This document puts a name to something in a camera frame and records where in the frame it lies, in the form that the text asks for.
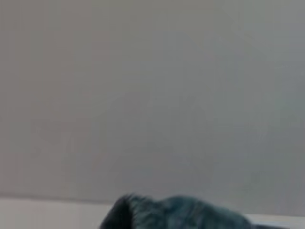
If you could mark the blue denim shorts with cartoon print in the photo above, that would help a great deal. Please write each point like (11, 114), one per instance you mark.
(178, 214)

